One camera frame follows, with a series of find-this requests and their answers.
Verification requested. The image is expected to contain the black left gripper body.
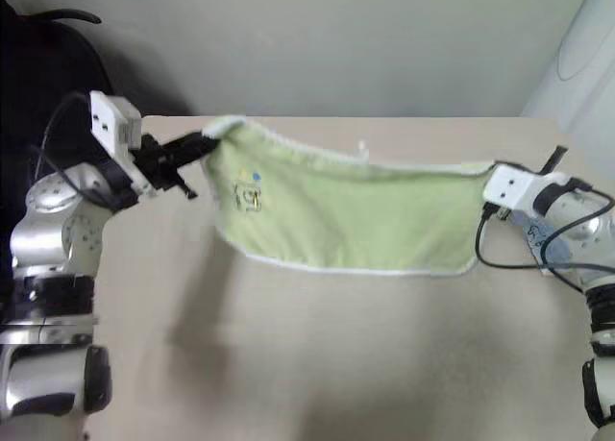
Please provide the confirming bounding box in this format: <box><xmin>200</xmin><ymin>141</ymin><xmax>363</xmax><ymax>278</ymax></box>
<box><xmin>132</xmin><ymin>134</ymin><xmax>199</xmax><ymax>201</ymax></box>

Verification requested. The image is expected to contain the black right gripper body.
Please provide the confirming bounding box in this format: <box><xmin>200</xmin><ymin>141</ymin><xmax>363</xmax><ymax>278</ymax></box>
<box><xmin>482</xmin><ymin>201</ymin><xmax>511</xmax><ymax>221</ymax></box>

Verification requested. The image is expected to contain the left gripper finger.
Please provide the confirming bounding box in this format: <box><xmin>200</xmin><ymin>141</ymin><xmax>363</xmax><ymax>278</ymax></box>
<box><xmin>165</xmin><ymin>132</ymin><xmax>220</xmax><ymax>156</ymax></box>
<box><xmin>167</xmin><ymin>145</ymin><xmax>220</xmax><ymax>170</ymax></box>

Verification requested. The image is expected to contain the light green towel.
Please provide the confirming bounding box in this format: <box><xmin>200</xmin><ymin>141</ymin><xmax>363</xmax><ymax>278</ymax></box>
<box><xmin>201</xmin><ymin>115</ymin><xmax>499</xmax><ymax>277</ymax></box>

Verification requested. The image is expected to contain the light blue towel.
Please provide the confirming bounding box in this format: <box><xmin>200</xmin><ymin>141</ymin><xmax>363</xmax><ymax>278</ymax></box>
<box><xmin>518</xmin><ymin>212</ymin><xmax>585</xmax><ymax>277</ymax></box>

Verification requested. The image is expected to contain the black chair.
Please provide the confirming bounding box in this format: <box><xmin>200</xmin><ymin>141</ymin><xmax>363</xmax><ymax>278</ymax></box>
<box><xmin>0</xmin><ymin>0</ymin><xmax>193</xmax><ymax>317</ymax></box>

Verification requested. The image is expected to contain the white cylindrical object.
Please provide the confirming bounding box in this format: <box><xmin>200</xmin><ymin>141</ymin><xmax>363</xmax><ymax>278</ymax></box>
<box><xmin>521</xmin><ymin>0</ymin><xmax>615</xmax><ymax>139</ymax></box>

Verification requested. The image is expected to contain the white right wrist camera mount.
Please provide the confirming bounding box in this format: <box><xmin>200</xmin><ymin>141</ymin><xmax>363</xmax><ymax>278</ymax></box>
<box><xmin>483</xmin><ymin>165</ymin><xmax>547</xmax><ymax>216</ymax></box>

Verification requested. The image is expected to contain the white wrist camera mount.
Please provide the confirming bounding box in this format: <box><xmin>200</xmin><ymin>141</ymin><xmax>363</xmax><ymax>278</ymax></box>
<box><xmin>89</xmin><ymin>90</ymin><xmax>158</xmax><ymax>195</ymax></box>
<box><xmin>483</xmin><ymin>165</ymin><xmax>547</xmax><ymax>216</ymax></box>

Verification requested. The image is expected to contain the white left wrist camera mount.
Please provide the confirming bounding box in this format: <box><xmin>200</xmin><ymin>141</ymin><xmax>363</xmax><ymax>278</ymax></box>
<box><xmin>89</xmin><ymin>90</ymin><xmax>158</xmax><ymax>195</ymax></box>

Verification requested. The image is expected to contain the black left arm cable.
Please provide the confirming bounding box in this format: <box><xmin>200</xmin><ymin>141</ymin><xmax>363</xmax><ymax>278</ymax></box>
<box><xmin>29</xmin><ymin>92</ymin><xmax>121</xmax><ymax>211</ymax></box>

